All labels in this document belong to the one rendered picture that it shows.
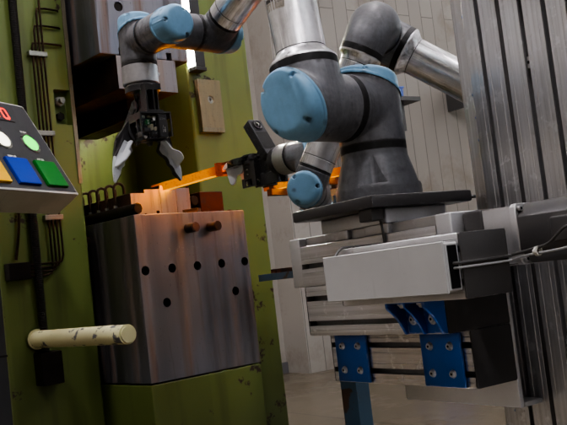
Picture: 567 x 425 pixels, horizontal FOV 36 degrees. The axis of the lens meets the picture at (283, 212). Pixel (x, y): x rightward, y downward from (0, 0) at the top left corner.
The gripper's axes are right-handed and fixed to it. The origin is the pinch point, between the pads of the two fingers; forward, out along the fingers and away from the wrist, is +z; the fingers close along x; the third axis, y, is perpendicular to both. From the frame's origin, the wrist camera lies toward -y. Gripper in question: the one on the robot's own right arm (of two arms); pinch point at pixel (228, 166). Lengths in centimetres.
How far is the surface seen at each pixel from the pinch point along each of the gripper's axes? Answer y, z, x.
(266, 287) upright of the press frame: 33, 42, 45
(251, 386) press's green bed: 60, 22, 17
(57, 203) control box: 6.1, 13.6, -42.1
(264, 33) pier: -151, 287, 291
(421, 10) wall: -189, 280, 477
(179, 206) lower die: 6.3, 27.7, 3.4
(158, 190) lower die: 1.6, 27.7, -3.2
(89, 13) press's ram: -49, 31, -17
